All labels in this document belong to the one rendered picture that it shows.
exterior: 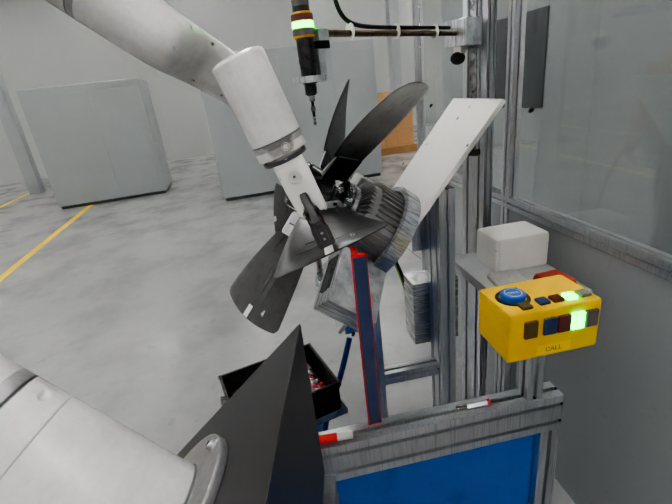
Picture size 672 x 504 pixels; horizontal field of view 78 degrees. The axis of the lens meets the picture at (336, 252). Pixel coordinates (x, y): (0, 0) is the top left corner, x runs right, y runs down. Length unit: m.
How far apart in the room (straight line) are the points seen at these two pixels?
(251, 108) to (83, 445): 0.46
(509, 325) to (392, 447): 0.30
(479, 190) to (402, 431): 0.95
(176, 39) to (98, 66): 12.78
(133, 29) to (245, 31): 12.59
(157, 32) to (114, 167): 7.62
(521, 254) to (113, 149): 7.50
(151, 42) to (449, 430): 0.78
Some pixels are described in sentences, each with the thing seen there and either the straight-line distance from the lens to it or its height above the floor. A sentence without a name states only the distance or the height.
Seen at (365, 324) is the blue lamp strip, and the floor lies 1.07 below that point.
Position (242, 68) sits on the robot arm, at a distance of 0.65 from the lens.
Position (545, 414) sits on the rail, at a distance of 0.91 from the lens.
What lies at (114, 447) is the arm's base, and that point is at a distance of 0.45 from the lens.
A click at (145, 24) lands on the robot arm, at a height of 1.53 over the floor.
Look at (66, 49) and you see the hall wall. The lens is 13.63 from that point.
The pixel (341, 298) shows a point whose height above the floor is 1.00.
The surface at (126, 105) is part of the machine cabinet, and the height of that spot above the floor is 1.55.
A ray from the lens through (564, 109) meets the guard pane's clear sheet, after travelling 1.37.
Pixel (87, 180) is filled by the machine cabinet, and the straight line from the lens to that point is 8.40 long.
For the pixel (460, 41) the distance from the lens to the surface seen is 1.37.
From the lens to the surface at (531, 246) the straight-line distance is 1.34.
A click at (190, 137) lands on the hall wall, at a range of 13.15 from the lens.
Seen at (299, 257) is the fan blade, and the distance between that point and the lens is 0.75.
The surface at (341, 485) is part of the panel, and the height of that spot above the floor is 0.75.
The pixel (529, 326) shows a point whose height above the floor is 1.05.
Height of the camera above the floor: 1.43
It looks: 22 degrees down
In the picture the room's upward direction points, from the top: 7 degrees counter-clockwise
